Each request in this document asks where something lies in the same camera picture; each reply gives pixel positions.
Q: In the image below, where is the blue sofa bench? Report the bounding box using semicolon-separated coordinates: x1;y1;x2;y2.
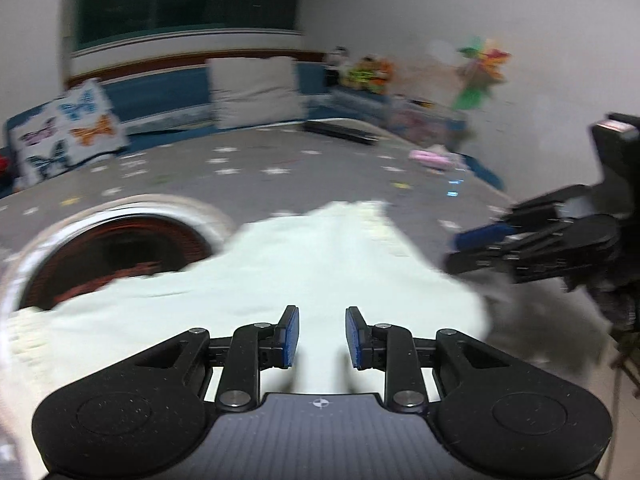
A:
0;52;503;198

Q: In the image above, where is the butterfly print pillow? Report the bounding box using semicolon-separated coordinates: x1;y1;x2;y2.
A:
6;79;130;192

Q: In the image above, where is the round black induction cooktop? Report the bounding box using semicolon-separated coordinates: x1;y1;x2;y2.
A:
22;214;216;311

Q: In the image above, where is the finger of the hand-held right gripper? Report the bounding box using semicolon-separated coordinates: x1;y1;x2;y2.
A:
443;246;517;277
451;221;522;254

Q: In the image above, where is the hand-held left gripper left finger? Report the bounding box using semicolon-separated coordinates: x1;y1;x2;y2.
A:
135;305;300;413

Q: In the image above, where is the orange plush toy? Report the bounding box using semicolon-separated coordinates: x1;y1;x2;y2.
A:
372;57;398;95

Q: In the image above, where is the grey star-print tablecloth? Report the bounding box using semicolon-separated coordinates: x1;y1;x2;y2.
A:
0;117;616;376

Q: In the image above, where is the small pink toy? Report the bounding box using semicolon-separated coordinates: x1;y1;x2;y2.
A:
409;146;463;173

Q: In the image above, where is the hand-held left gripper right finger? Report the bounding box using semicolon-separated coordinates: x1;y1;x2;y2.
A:
346;307;511;413

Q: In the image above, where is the wooden chair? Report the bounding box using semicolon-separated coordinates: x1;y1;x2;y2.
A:
607;332;640;376

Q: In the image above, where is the panda plush toy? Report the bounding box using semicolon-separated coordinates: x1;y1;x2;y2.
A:
324;47;351;88

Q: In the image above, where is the plain grey pillow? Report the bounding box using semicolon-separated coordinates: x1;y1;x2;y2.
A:
206;56;303;130

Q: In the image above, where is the pale green shirt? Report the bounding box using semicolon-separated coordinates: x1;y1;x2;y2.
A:
0;200;493;441

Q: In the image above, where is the colourful pinwheel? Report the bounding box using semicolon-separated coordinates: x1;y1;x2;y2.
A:
450;36;512;111

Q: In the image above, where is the long black remote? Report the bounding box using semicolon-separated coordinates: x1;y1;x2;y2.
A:
305;120;379;147

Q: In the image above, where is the clear plastic storage box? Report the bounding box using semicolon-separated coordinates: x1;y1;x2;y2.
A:
390;96;471;151

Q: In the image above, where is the dark window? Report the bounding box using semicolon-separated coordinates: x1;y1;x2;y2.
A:
70;0;303;56

